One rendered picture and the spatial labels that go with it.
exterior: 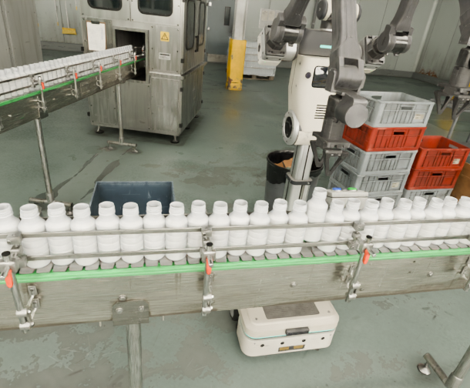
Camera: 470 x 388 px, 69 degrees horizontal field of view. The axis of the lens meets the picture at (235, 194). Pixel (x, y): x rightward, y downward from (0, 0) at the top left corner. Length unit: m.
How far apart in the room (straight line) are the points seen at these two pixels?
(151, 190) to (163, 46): 3.11
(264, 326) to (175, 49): 3.41
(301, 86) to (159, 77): 3.20
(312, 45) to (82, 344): 1.84
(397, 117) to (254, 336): 2.25
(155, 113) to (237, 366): 3.42
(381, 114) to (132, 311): 2.62
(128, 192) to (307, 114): 0.84
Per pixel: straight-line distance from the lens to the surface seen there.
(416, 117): 3.47
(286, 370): 2.04
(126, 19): 4.60
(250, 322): 1.86
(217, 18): 12.93
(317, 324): 1.96
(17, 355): 2.20
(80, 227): 0.93
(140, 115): 4.73
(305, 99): 1.52
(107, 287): 1.01
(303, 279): 1.11
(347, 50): 0.94
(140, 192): 1.54
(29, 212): 0.94
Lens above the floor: 1.62
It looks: 28 degrees down
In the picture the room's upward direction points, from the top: 6 degrees clockwise
